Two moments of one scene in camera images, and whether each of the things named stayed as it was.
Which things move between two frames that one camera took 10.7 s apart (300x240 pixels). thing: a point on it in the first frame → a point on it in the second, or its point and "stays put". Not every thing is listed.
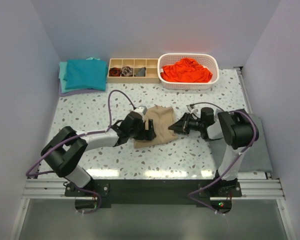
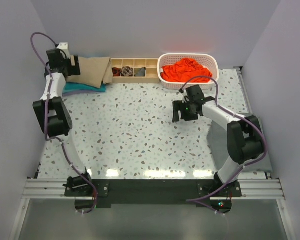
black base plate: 87,193 stays put
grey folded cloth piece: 141,73 stays put
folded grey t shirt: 256,159 stays put
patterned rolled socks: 127,71 stays put
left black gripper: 148,135 → 75,70
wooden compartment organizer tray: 152,65 stays put
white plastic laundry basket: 207,61 stays put
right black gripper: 182,125 → 178,106
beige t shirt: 162,118 → 93,71
